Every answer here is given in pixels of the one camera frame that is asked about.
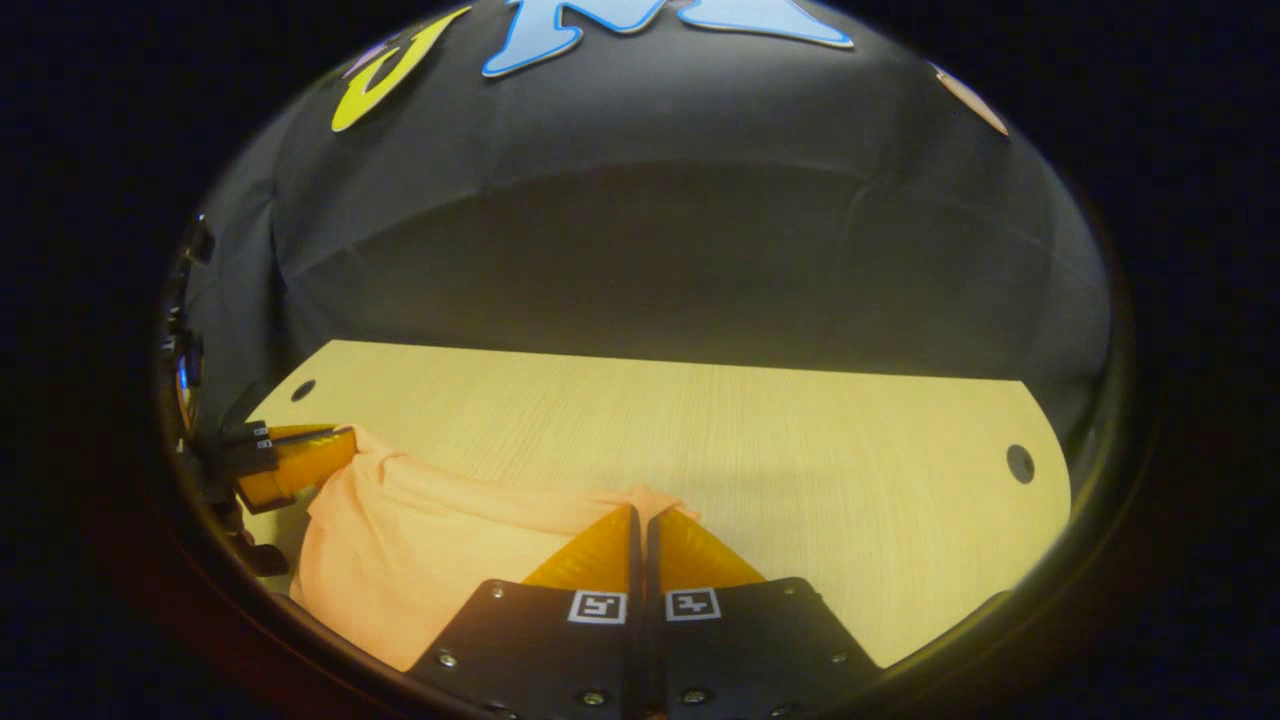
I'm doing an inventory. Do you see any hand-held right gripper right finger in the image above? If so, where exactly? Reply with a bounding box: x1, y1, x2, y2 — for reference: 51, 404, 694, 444
645, 510, 883, 720

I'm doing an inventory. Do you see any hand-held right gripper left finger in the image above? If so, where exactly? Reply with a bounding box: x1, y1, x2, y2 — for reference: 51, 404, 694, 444
405, 503, 641, 720

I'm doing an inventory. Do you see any light orange T-shirt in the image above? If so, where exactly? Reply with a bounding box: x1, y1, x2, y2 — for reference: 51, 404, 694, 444
290, 425, 701, 673

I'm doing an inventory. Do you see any black backdrop cloth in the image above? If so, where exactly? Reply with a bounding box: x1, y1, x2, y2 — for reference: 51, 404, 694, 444
165, 0, 1113, 471

